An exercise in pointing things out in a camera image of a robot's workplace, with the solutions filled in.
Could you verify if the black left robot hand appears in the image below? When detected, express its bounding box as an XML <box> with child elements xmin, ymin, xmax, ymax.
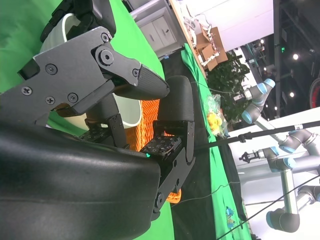
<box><xmin>39</xmin><ymin>0</ymin><xmax>117</xmax><ymax>42</ymax></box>

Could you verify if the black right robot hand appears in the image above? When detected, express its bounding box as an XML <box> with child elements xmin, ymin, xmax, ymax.
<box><xmin>0</xmin><ymin>26</ymin><xmax>197</xmax><ymax>240</ymax></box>

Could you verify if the pale green bowl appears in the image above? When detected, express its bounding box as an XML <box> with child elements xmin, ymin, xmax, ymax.
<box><xmin>39</xmin><ymin>13</ymin><xmax>143</xmax><ymax>131</ymax></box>

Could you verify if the grey blue-jointed robot arm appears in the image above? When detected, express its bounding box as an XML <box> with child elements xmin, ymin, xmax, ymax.
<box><xmin>241</xmin><ymin>78</ymin><xmax>320</xmax><ymax>155</ymax></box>

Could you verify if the orange wicker basket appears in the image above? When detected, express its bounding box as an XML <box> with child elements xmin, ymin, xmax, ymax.
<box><xmin>123</xmin><ymin>98</ymin><xmax>183</xmax><ymax>205</ymax></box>

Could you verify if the green tablecloth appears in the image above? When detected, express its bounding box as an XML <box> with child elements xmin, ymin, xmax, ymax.
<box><xmin>0</xmin><ymin>0</ymin><xmax>182</xmax><ymax>240</ymax></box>

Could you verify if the white cabinet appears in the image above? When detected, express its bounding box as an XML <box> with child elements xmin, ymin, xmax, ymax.
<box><xmin>128</xmin><ymin>6</ymin><xmax>185</xmax><ymax>60</ymax></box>

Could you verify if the wooden table edge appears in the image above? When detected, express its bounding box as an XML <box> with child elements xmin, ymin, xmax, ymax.
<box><xmin>168</xmin><ymin>0</ymin><xmax>208</xmax><ymax>78</ymax></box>

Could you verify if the brown cardboard box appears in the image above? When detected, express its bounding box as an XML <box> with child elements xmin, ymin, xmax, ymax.
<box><xmin>194</xmin><ymin>26</ymin><xmax>229</xmax><ymax>72</ymax></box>

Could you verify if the black backdrop cloth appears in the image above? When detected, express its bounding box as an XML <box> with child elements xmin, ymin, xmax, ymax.
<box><xmin>159</xmin><ymin>56</ymin><xmax>248</xmax><ymax>240</ymax></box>

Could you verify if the green leafy plant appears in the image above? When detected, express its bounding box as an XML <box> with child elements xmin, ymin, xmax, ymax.
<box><xmin>206</xmin><ymin>51</ymin><xmax>252</xmax><ymax>126</ymax></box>

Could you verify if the green cloth with sticker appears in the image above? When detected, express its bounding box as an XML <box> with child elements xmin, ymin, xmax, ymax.
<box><xmin>181</xmin><ymin>42</ymin><xmax>253</xmax><ymax>240</ymax></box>

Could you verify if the bag of yellow toys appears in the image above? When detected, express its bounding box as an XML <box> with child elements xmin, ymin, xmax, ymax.
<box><xmin>203</xmin><ymin>94</ymin><xmax>230</xmax><ymax>138</ymax></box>

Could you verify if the black metal pole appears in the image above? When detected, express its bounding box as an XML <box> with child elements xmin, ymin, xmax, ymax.
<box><xmin>194</xmin><ymin>120</ymin><xmax>320</xmax><ymax>153</ymax></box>

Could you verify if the thin grey cable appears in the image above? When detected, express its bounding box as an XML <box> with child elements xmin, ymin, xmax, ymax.
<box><xmin>174</xmin><ymin>181</ymin><xmax>241</xmax><ymax>205</ymax></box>

